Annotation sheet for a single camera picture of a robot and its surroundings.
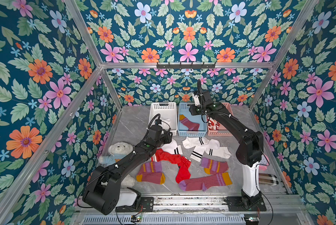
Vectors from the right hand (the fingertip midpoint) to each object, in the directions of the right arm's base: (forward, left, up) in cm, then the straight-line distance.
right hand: (196, 105), depth 92 cm
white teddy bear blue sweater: (-28, +48, -11) cm, 57 cm away
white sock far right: (-21, -13, -21) cm, 32 cm away
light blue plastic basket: (+14, +9, -18) cm, 24 cm away
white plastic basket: (+12, +23, -19) cm, 32 cm away
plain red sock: (-32, +8, -21) cm, 39 cm away
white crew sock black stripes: (-23, -2, -22) cm, 32 cm away
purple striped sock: (-3, +2, -19) cm, 20 cm away
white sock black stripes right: (-15, +2, -22) cm, 27 cm away
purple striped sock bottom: (-42, -5, -21) cm, 48 cm away
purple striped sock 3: (-33, -9, -21) cm, 40 cm away
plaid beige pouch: (-40, -41, -19) cm, 60 cm away
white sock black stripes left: (-20, +15, -21) cm, 33 cm away
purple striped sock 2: (-38, +27, -20) cm, 51 cm away
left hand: (-18, +15, -6) cm, 24 cm away
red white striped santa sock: (-5, -13, -14) cm, 20 cm away
